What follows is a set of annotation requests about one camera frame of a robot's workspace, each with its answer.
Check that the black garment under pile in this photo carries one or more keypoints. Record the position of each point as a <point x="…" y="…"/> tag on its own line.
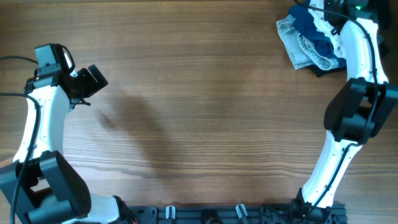
<point x="383" y="51"/>

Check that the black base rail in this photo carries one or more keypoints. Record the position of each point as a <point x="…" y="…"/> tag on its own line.
<point x="265" y="214"/>

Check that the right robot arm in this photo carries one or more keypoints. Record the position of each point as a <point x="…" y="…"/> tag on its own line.
<point x="355" y="114"/>

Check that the light grey denim garment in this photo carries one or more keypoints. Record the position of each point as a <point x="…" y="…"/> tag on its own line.
<point x="301" y="51"/>

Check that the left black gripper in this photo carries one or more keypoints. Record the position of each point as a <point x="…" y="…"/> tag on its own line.
<point x="93" y="86"/>

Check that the dark blue garment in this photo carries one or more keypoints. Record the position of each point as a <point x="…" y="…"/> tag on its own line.
<point x="316" y="45"/>

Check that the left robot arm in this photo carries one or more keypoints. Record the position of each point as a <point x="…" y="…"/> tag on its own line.
<point x="40" y="185"/>

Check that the white dotted garment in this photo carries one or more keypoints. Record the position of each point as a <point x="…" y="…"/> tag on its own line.
<point x="319" y="20"/>

